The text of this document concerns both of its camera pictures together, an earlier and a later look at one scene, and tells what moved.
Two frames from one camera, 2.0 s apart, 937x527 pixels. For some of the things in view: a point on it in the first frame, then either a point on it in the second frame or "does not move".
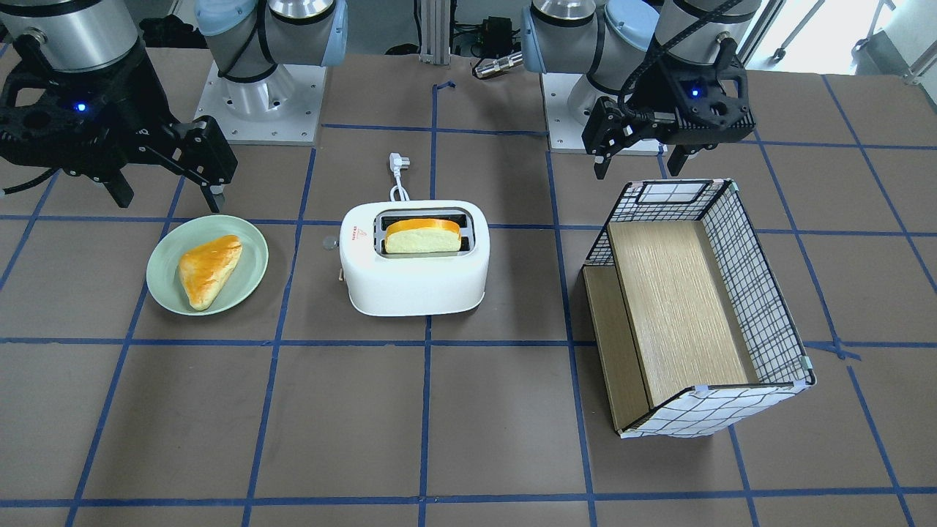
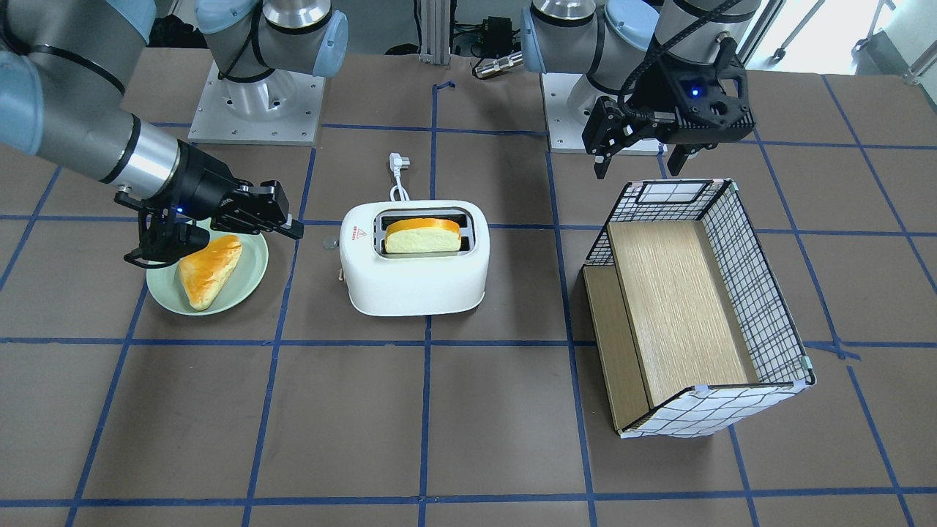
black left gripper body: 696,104 does not move
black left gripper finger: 681,154 does not move
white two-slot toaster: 392,284 does not move
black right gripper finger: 203,151 to 258,208
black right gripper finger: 120,189 to 162,240
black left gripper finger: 608,130 does not move
